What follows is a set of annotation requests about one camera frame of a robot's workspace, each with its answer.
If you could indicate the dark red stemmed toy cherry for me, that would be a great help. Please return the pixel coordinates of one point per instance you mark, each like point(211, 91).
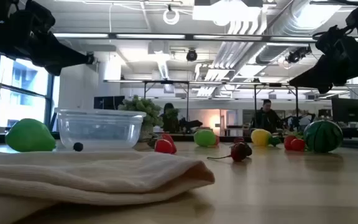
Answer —
point(238, 152)

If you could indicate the large green toy pear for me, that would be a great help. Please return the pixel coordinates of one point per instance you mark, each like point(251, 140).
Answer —
point(30, 135)

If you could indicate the white LED light strip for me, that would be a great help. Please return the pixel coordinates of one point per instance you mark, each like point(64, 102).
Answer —
point(228, 37)
point(291, 39)
point(151, 36)
point(82, 35)

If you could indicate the folded cream cloth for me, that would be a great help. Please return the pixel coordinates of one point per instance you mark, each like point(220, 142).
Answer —
point(73, 174)

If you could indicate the dark toy blackberry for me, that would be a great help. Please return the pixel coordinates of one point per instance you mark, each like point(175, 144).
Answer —
point(249, 150)

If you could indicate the yellow toy bell pepper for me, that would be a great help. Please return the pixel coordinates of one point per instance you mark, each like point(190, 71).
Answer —
point(259, 137)

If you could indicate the green potted plant white pot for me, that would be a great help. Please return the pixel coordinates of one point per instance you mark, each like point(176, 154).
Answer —
point(141, 105)

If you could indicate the grey-blue office chair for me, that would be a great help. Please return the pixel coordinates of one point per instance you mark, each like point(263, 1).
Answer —
point(54, 123)

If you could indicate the small black computer monitor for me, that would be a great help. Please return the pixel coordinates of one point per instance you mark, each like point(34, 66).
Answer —
point(324, 113)

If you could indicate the silver ceiling air duct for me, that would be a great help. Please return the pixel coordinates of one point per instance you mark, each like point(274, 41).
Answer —
point(291, 21)

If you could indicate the dark green background plant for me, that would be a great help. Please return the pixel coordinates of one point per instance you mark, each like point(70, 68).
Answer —
point(173, 113)

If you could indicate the green toy apple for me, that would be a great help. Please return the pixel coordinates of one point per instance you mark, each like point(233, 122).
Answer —
point(204, 138)

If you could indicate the small red toy tomato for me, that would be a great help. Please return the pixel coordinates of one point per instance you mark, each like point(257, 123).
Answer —
point(287, 142)
point(298, 145)

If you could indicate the black aluminium frame rail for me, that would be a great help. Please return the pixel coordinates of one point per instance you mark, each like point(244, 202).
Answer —
point(26, 136)

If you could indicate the black background robot arm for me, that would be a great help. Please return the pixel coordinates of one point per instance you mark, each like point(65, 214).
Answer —
point(294, 121)

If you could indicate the black ceiling-mounted camera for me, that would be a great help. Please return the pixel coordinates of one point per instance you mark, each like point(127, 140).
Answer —
point(297, 55)

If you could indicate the black background rig frame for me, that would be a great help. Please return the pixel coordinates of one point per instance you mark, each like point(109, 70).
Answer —
point(187, 96)

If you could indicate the clear plastic tupperware container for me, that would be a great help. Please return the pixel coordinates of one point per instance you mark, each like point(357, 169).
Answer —
point(104, 124)

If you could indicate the large black computer monitor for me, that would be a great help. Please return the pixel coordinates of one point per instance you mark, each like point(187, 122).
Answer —
point(348, 110)

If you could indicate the green toy leaf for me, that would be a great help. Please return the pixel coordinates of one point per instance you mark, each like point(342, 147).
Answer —
point(298, 134)

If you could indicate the large office window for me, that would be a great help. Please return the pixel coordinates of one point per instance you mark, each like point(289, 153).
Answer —
point(20, 93)

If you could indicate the person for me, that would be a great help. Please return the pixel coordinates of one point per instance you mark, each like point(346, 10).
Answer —
point(167, 107)
point(266, 119)

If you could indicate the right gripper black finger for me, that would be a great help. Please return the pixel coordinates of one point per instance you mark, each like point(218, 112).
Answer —
point(319, 70)
point(309, 84)

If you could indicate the striped green toy watermelon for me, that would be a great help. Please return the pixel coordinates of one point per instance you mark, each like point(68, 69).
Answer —
point(323, 137)

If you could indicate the white ceiling light panel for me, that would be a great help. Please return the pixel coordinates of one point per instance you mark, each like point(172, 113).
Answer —
point(225, 14)

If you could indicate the small dark toy blueberry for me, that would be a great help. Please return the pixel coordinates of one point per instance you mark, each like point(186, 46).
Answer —
point(78, 147)

